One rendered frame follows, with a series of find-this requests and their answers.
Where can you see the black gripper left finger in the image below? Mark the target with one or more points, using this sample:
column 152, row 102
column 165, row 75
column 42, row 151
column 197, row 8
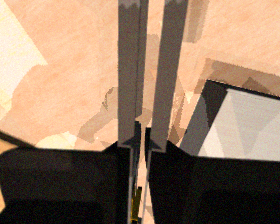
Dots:
column 69, row 175

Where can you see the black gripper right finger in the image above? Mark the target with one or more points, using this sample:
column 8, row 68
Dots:
column 177, row 181

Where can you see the light wooden board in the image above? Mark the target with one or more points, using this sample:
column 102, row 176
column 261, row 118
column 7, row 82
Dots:
column 6, row 142

